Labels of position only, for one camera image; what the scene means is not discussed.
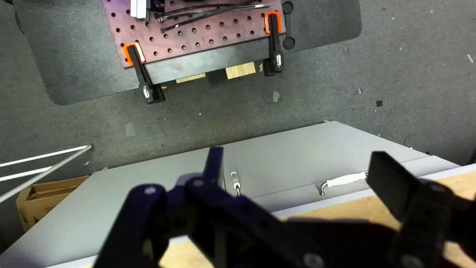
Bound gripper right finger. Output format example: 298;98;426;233
366;151;476;268

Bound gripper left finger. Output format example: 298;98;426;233
93;146;325;268

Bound drawer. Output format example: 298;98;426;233
45;154;476;268

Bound white file cabinet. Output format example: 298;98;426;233
0;120;476;268

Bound black and orange clamp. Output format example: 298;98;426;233
123;42;166;105
262;11;285;77

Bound cardboard box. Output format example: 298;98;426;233
16;175;90;232

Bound white drawer handle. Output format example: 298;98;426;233
320;172;369;196
230;171;242;197

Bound white wire rack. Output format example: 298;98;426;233
0;144;93;204

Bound black strap with round ends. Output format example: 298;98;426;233
281;1;296;50

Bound black cable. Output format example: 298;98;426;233
160;0;258;34

